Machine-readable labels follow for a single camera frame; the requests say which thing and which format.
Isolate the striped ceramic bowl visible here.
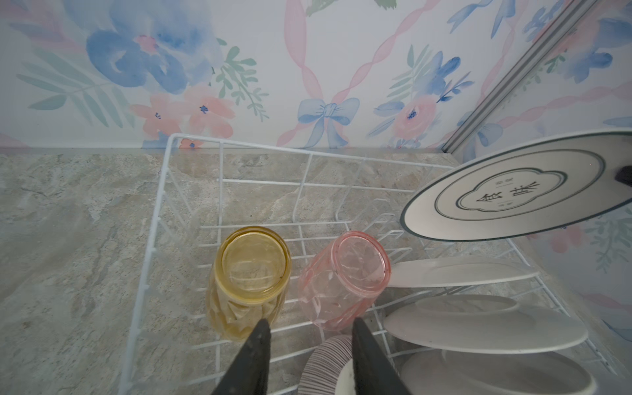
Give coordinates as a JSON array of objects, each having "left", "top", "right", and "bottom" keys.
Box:
[{"left": 297, "top": 335, "right": 356, "bottom": 395}]

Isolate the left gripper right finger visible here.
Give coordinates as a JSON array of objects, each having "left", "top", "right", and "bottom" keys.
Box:
[{"left": 352, "top": 318, "right": 410, "bottom": 395}]

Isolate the white plate green red rim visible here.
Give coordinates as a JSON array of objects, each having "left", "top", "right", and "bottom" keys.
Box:
[{"left": 384, "top": 295, "right": 589, "bottom": 355}]

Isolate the pink glass cup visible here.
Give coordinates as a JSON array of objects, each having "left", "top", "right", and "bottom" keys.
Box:
[{"left": 298, "top": 231, "right": 392, "bottom": 332}]

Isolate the white wire dish rack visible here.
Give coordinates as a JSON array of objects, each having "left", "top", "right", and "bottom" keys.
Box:
[{"left": 117, "top": 132, "right": 618, "bottom": 395}]

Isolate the white plate gold rim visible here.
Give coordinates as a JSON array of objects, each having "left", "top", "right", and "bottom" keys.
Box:
[{"left": 388, "top": 256, "right": 539, "bottom": 288}]

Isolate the right aluminium corner post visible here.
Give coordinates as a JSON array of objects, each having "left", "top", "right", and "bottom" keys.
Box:
[{"left": 439, "top": 0, "right": 598, "bottom": 154}]

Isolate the white plate dark rim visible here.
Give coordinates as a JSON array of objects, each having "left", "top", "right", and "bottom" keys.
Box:
[{"left": 400, "top": 129, "right": 631, "bottom": 242}]

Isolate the yellow glass cup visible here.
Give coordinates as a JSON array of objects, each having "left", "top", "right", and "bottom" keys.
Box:
[{"left": 206, "top": 226, "right": 292, "bottom": 342}]

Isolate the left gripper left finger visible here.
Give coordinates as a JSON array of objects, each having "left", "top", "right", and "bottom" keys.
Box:
[{"left": 212, "top": 319, "right": 271, "bottom": 395}]

